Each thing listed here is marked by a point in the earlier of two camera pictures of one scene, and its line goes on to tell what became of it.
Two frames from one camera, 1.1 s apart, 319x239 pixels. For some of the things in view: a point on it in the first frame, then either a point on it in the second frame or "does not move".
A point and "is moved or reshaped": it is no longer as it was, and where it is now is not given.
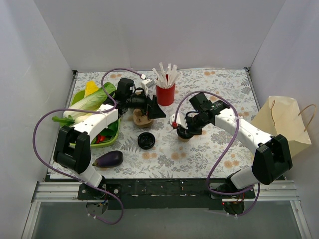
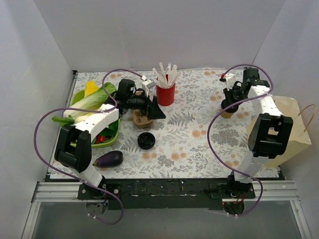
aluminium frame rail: [275, 190] does not move
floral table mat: [176, 123] does not move
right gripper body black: [186, 130] → [229, 105]
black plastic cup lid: [183, 133] is moved or reshaped
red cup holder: [165, 96] does not move
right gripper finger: [181, 120] → [229, 97]
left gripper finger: [154, 110] does not move
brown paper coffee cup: [183, 140] is moved or reshaped
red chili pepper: [99, 138] does not move
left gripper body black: [150, 107] does not move
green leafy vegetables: [87, 107] does not move
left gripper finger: [152, 114] does not move
